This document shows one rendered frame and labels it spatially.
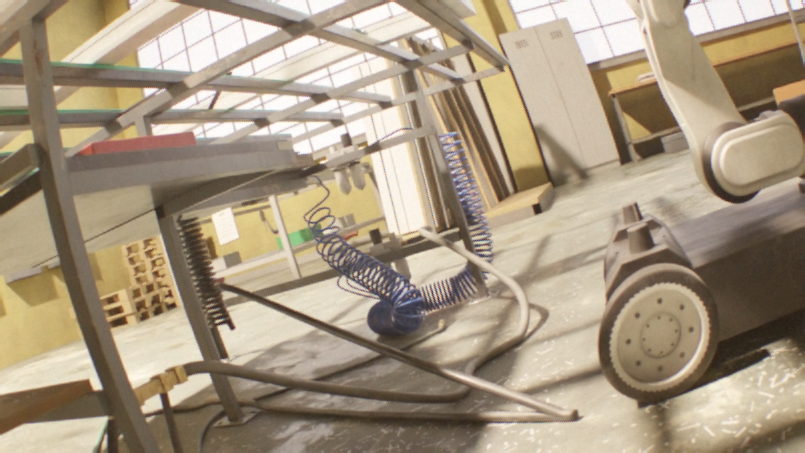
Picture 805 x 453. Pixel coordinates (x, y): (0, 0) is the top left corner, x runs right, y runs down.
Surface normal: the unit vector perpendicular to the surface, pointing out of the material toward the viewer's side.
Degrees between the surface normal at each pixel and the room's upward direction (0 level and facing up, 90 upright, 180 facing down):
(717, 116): 90
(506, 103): 90
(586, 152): 90
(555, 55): 90
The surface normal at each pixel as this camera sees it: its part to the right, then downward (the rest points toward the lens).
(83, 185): 0.91, -0.29
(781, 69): -0.28, 0.11
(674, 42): -0.25, 0.53
